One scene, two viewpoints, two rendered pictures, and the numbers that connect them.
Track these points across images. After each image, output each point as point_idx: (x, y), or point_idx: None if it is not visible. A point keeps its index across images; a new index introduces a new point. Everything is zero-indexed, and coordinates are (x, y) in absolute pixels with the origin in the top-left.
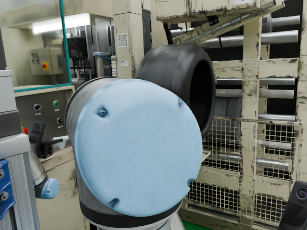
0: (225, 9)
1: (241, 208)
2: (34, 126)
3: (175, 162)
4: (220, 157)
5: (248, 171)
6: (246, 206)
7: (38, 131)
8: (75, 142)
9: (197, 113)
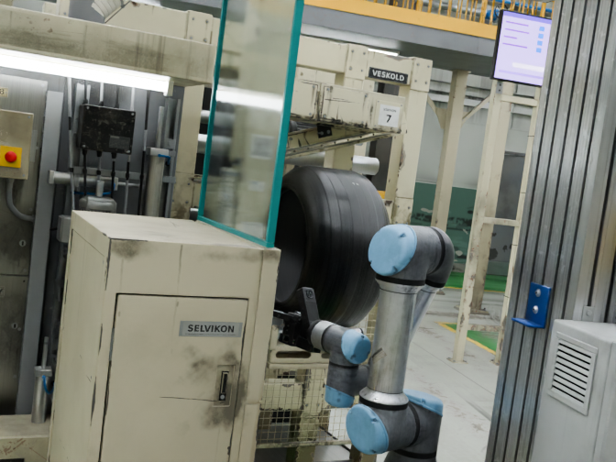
0: (366, 126)
1: (326, 430)
2: (305, 294)
3: None
4: None
5: (318, 371)
6: (308, 434)
7: (313, 302)
8: None
9: (297, 276)
